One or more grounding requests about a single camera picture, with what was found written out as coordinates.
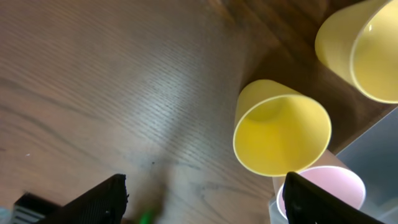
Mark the clear plastic storage bin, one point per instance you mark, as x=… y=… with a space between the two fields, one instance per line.
x=373 y=157

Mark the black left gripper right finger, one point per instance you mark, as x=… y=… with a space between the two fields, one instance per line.
x=306 y=203

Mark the yellow cup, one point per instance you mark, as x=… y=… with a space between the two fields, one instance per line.
x=359 y=44
x=278 y=130

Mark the pink cup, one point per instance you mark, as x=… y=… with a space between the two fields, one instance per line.
x=323 y=169

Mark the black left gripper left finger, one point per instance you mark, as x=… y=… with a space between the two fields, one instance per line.
x=105 y=203

